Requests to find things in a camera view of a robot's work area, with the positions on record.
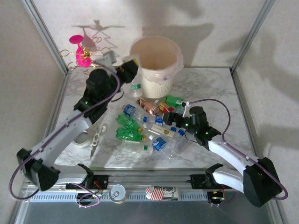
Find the blue-capped bottle blue label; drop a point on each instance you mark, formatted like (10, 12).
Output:
(159, 119)

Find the clear bottle white gold label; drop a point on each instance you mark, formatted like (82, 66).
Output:
(161, 131)

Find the green bottle white label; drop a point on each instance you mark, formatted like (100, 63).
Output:
(171, 100)

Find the brown label tea bottle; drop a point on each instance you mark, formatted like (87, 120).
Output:
(148, 107)

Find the clear bottle green label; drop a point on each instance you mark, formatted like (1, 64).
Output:
(135, 92)

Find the clear bottle blue label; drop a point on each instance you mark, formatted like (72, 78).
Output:
(129, 109)

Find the green bottle yellow cap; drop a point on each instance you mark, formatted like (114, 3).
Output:
(126, 121)
(128, 135)

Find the clear bottle green cap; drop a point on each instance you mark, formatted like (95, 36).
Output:
(133, 147)

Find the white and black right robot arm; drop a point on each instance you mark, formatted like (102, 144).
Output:
(224, 151)

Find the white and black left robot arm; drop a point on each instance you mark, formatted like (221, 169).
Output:
(58, 137)

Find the white ribbed plastic bin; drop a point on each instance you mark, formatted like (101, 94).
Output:
(156, 88)

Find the translucent bin liner bag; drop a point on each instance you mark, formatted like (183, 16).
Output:
(175, 67)

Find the pink wine glass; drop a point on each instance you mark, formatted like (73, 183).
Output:
(81, 61)

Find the white tape roll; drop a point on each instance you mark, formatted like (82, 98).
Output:
(81, 144)

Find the red striped label box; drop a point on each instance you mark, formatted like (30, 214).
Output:
(162, 193)

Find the small circuit board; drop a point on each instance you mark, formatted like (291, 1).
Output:
(216, 198)

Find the silver tin can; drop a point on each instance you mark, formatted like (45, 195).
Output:
(117, 193)

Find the aluminium frame side rail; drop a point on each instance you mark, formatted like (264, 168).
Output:
(245, 105)
(57, 105)

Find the aluminium mounting rail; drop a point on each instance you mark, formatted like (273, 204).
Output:
(149, 178)

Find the aluminium frame post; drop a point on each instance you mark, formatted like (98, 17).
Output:
(253, 35)
(46, 35)

